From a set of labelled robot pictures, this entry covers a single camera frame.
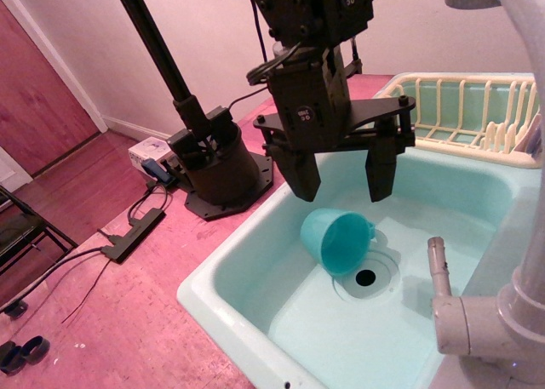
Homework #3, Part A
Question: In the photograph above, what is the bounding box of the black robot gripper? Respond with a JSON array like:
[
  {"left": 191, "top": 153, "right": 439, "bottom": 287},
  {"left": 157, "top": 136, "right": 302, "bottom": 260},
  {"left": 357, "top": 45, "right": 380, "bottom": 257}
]
[{"left": 255, "top": 43, "right": 416, "bottom": 203}]

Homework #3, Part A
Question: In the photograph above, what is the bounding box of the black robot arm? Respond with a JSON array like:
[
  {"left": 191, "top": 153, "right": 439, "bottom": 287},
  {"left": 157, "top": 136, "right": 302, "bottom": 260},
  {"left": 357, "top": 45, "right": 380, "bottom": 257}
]
[{"left": 120, "top": 0, "right": 416, "bottom": 205}]

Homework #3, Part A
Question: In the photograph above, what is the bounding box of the teal plastic cup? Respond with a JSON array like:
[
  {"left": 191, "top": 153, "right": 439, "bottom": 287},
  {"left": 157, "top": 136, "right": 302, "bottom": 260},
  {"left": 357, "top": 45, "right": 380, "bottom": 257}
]
[{"left": 300, "top": 208, "right": 376, "bottom": 277}]

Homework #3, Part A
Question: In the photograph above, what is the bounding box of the mint green toy sink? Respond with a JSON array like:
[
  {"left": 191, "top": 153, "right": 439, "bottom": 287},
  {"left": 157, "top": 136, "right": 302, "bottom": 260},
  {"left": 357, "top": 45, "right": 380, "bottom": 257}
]
[{"left": 176, "top": 72, "right": 537, "bottom": 389}]

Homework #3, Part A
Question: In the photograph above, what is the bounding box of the cream plastic dish rack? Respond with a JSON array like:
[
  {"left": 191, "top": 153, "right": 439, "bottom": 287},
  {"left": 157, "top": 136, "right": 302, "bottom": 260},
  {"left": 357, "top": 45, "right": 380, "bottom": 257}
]
[{"left": 377, "top": 72, "right": 543, "bottom": 169}]

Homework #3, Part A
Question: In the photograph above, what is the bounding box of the white cardboard box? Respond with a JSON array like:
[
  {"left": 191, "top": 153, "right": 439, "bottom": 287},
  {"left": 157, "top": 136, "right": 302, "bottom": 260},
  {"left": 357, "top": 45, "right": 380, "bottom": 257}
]
[{"left": 128, "top": 137, "right": 174, "bottom": 174}]

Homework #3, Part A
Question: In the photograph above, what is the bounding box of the blue adapter plug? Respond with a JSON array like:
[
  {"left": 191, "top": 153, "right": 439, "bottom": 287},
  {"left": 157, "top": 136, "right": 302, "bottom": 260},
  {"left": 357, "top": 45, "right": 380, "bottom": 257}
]
[{"left": 141, "top": 158, "right": 173, "bottom": 185}]

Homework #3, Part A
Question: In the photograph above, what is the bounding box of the black usb hub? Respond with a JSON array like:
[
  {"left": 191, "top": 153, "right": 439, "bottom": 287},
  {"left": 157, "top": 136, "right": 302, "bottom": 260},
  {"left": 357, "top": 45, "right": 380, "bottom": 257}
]
[{"left": 100, "top": 208, "right": 166, "bottom": 264}]

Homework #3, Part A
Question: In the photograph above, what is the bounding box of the grey plastic faucet pipe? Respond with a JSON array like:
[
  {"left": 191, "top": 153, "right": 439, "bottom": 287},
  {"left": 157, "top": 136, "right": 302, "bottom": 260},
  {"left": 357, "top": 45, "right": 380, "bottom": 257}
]
[{"left": 428, "top": 0, "right": 544, "bottom": 388}]

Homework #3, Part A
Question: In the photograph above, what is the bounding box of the wooden door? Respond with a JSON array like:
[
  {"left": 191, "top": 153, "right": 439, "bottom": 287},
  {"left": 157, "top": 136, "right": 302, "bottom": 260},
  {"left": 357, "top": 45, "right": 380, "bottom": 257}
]
[{"left": 1, "top": 4, "right": 99, "bottom": 177}]

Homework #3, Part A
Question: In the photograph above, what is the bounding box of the black tape roll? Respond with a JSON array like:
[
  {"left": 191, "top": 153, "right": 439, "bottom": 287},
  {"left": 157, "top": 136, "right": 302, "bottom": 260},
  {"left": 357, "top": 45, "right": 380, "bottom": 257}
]
[
  {"left": 21, "top": 335, "right": 50, "bottom": 365},
  {"left": 1, "top": 340, "right": 25, "bottom": 375}
]

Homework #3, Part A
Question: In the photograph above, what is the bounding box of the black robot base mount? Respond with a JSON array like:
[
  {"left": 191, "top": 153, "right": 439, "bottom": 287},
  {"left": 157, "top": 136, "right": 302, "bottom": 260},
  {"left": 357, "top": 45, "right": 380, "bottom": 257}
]
[{"left": 167, "top": 106, "right": 273, "bottom": 221}]

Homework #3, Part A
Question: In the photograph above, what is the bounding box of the thin black wire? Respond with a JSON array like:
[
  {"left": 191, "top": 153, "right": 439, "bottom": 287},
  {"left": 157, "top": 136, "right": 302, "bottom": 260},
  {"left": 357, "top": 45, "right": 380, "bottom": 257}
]
[{"left": 61, "top": 259, "right": 112, "bottom": 324}]

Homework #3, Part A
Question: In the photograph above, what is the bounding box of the black power cable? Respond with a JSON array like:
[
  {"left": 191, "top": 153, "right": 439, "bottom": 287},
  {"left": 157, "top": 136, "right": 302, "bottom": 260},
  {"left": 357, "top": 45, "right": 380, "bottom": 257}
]
[{"left": 0, "top": 246, "right": 112, "bottom": 310}]

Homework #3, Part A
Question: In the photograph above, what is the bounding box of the black metal chair frame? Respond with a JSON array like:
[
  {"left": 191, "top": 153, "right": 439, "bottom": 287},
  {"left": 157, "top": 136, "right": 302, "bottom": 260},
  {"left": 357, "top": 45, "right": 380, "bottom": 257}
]
[{"left": 0, "top": 185, "right": 79, "bottom": 320}]

